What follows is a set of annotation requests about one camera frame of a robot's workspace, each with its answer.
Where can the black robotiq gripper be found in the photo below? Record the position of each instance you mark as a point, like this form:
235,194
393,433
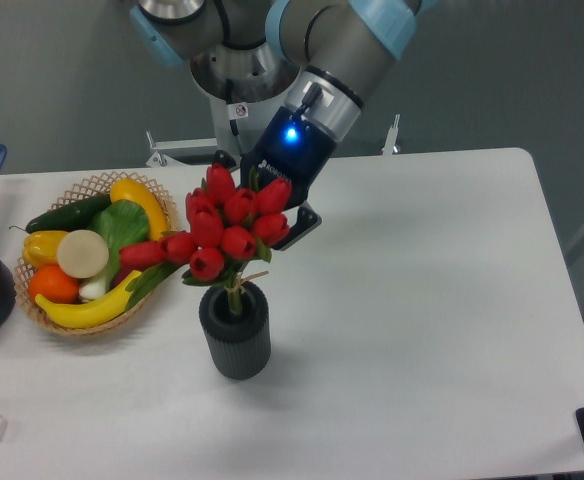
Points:
316,115

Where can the red tulip bouquet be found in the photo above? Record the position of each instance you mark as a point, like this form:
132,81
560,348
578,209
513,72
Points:
229,226

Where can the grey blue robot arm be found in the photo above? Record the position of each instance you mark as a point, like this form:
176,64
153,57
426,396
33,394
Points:
285,80

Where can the dark grey ribbed vase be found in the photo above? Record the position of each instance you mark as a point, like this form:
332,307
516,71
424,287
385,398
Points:
240,346

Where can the yellow squash upper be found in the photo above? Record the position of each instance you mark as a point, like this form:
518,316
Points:
136,192

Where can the green bok choy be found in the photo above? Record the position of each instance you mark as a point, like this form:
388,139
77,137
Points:
121,224

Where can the woven wicker basket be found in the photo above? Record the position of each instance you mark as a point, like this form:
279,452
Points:
90,187

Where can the green cucumber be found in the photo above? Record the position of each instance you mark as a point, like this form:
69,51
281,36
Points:
70,217

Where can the beige round disc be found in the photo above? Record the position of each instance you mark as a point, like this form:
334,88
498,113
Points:
82,254

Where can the orange fruit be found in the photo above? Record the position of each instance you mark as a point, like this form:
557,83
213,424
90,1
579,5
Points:
54,284

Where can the yellow bell pepper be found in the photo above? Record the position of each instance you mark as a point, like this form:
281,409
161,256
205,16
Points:
40,248

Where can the long yellow squash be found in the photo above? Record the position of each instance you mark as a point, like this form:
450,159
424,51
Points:
91,314

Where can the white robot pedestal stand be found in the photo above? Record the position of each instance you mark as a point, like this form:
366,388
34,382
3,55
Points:
237,125

